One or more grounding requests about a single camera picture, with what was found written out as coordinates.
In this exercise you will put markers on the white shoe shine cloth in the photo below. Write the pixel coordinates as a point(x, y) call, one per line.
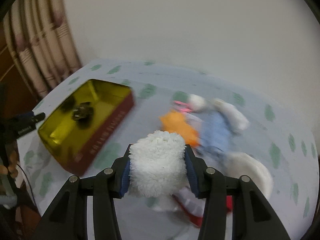
point(237, 121)

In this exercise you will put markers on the white fluffy cloth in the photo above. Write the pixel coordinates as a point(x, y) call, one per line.
point(157, 165)

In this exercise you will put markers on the beige patterned curtain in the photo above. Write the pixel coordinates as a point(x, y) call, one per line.
point(40, 43)

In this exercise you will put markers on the dark wooden furniture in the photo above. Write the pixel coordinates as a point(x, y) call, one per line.
point(19, 97)

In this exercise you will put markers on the red gold toffee tin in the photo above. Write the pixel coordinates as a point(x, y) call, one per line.
point(77, 129)

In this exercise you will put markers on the blue towel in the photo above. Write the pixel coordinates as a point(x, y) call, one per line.
point(215, 134)

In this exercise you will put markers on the sachet with pink ribbon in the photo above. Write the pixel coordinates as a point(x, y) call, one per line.
point(182, 107)

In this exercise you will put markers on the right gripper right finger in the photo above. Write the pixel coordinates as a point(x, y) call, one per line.
point(253, 216)

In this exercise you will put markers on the orange plush toy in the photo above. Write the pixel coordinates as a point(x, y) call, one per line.
point(175, 122)

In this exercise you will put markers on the red white satin sleep mask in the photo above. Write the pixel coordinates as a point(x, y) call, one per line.
point(190, 205)

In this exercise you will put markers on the pink green wipes pack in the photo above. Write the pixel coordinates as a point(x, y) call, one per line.
point(232, 164)

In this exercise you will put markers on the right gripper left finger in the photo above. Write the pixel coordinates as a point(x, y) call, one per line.
point(66, 216)

